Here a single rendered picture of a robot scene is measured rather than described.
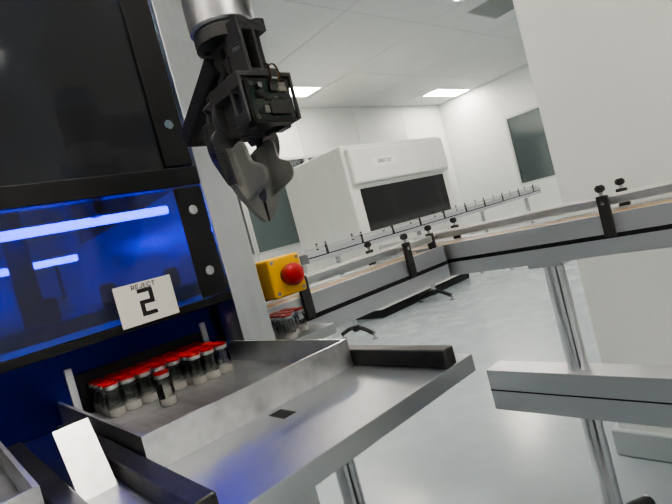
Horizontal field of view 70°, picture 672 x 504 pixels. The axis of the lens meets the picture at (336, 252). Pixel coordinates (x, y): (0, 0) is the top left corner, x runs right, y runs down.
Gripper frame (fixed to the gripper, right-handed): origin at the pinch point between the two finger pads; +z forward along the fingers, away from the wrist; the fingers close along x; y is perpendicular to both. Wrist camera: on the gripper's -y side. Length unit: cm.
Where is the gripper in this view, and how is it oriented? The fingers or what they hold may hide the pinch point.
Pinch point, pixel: (261, 211)
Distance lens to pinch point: 57.7
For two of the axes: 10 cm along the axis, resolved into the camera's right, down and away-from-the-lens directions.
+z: 2.6, 9.7, 0.4
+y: 6.5, -1.4, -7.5
